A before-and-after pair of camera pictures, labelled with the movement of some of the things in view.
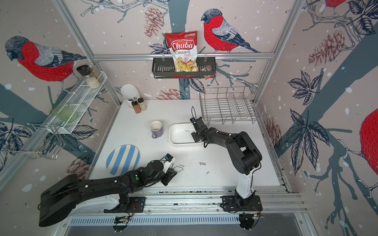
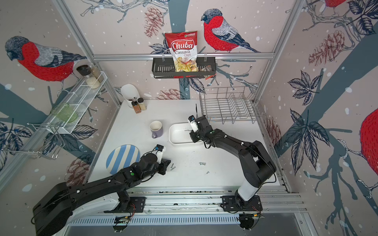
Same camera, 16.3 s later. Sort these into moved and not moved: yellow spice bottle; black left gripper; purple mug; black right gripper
Moved: black left gripper
Not moved: purple mug; yellow spice bottle; black right gripper
